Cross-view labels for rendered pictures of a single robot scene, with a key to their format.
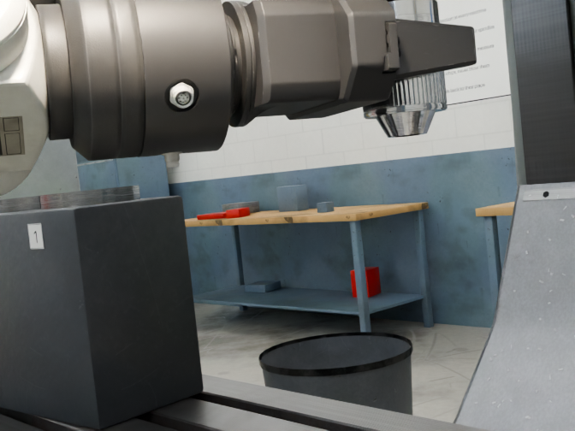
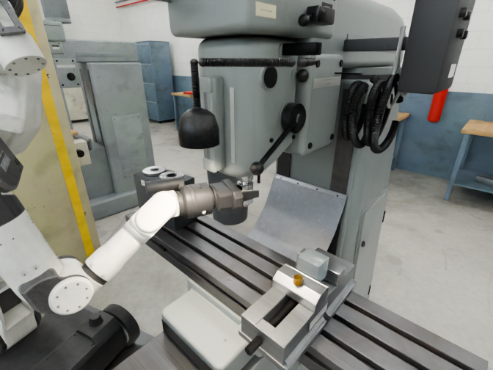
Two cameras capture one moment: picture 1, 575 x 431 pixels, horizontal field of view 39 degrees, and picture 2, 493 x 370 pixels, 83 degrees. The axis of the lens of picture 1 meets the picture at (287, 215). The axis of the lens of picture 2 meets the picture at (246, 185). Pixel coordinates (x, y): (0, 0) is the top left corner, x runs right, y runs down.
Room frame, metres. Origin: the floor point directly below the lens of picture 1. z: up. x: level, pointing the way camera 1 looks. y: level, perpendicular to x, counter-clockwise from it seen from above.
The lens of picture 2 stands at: (-0.27, 0.00, 1.58)
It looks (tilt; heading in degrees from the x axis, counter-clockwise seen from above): 24 degrees down; 354
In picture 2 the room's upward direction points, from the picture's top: straight up
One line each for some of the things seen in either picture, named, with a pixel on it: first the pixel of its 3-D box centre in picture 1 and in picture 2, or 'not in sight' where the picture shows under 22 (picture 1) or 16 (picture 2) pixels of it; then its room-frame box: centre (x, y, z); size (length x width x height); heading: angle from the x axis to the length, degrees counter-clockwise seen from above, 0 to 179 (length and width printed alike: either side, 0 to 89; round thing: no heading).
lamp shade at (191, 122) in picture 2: not in sight; (198, 125); (0.23, 0.03, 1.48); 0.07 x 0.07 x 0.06
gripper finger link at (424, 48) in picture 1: (425, 47); (249, 195); (0.42, -0.08, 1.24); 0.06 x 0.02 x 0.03; 108
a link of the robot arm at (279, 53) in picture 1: (244, 68); (214, 197); (0.42, 0.01, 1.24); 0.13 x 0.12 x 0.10; 18
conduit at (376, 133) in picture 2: not in sight; (362, 112); (0.49, -0.40, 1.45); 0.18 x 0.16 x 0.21; 132
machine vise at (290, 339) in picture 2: not in sight; (304, 291); (0.26, -0.21, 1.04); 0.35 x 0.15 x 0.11; 131
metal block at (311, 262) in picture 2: not in sight; (312, 266); (0.28, -0.23, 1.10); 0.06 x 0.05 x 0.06; 41
